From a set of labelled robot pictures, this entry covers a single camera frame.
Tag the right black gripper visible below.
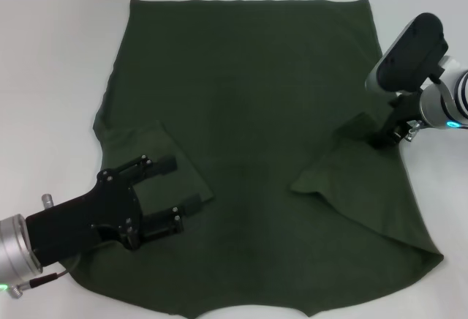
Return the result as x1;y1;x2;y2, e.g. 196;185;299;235
370;91;425;150

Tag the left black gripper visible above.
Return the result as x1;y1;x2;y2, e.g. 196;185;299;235
25;154;203;266

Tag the dark green shirt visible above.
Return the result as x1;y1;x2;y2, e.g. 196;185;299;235
91;0;445;319

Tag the right silver connector post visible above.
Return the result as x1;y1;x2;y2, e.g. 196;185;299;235
403;119;425;143

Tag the left arm cable with plug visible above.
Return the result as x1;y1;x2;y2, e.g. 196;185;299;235
6;249;82;291

